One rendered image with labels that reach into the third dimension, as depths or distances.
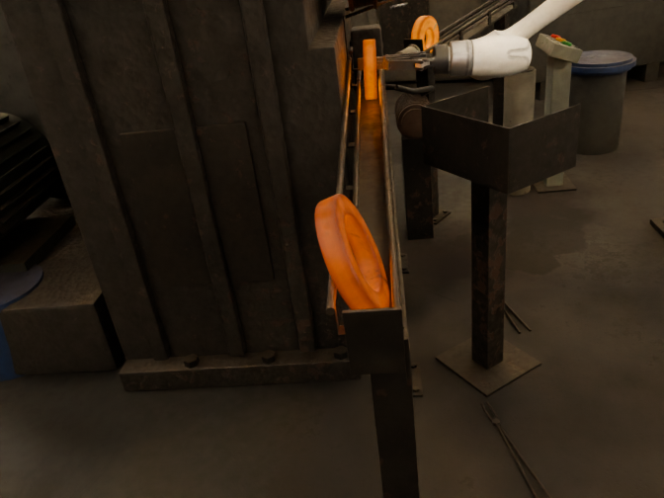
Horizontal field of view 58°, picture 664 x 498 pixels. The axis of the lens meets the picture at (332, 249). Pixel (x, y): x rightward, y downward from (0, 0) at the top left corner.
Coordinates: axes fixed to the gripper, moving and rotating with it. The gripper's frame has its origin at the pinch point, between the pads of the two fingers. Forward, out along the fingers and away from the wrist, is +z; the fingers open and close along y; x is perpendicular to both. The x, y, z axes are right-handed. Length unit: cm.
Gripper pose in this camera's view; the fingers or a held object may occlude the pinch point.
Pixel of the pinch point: (371, 63)
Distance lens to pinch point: 166.3
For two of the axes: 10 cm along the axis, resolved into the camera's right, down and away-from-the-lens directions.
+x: -0.7, -8.7, -4.8
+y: 0.5, -4.8, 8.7
